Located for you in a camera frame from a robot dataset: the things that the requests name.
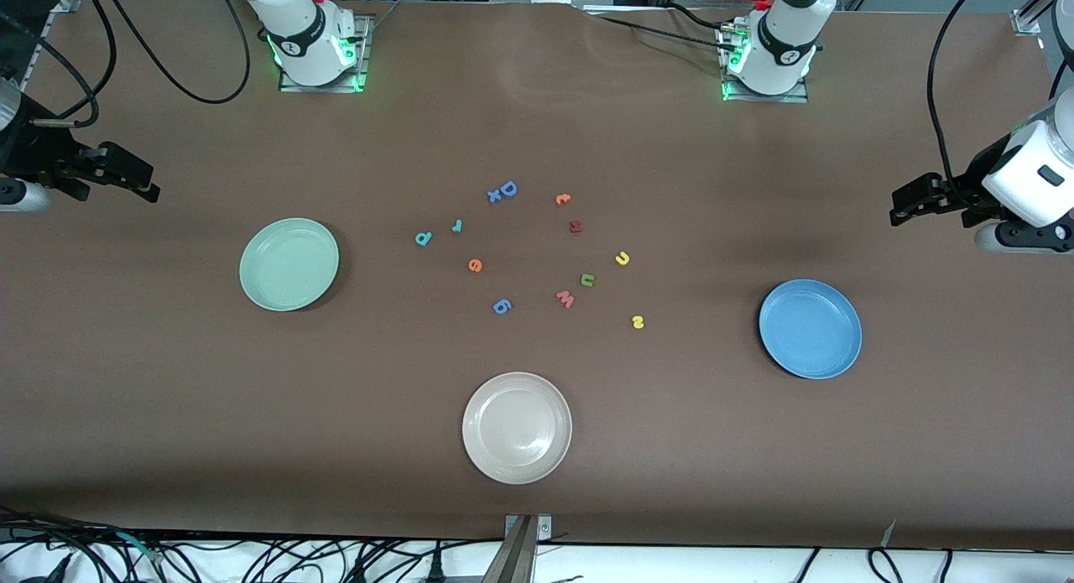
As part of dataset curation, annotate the green plate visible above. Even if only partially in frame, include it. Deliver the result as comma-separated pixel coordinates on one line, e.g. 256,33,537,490
239,218,341,312

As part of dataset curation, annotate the blue plate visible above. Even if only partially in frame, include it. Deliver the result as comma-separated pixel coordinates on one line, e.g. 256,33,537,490
759,279,863,380

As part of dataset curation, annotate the brown table cover mat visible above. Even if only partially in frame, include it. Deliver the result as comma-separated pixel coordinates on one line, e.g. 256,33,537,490
0,0,1074,552

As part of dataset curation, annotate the beige plate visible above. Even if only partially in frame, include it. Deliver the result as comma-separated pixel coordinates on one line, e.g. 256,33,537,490
461,372,573,485

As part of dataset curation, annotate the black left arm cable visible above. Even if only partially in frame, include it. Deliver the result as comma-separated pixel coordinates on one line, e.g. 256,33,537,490
926,0,987,185
1047,13,1074,102

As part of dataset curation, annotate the aluminium frame profile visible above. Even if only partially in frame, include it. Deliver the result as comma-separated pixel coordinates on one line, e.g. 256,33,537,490
1011,0,1062,37
17,0,85,89

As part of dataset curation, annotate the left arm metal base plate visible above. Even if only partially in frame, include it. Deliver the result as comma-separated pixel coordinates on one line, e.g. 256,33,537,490
720,21,811,104

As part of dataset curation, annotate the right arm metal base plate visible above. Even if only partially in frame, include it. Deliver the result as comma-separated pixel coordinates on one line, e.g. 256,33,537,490
279,13,370,93

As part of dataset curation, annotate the black cable on table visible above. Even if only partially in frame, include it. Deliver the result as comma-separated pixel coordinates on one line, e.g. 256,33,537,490
667,3,727,32
583,11,743,55

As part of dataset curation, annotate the teal floor cable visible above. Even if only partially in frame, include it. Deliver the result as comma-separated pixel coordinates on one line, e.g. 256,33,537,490
113,528,164,565

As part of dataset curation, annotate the aluminium frame post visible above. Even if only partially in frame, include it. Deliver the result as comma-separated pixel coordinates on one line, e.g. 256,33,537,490
482,513,555,583

